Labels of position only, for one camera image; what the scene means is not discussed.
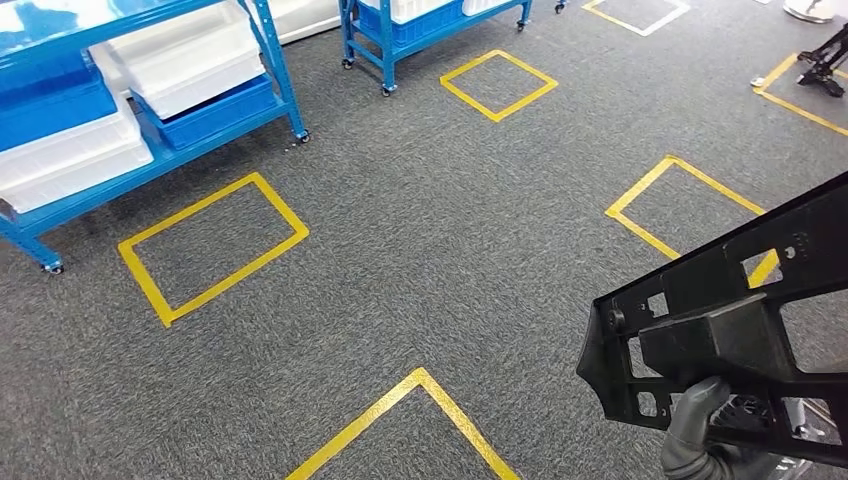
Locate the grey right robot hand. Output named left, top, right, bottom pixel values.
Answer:
left=661, top=376, right=732, bottom=460

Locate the black plastic mounting plate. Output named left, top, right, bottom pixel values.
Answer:
left=574, top=170, right=848, bottom=468

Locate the blue metal shelf rack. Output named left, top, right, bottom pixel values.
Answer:
left=337, top=0, right=535, bottom=99
left=0, top=0, right=313, bottom=276

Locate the black folding stand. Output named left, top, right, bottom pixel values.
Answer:
left=794, top=25, right=848, bottom=99

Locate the chrome round stand base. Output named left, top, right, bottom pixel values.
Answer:
left=783, top=0, right=848, bottom=25

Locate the yellow floor tape square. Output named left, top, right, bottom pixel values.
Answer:
left=117, top=172, right=311, bottom=329

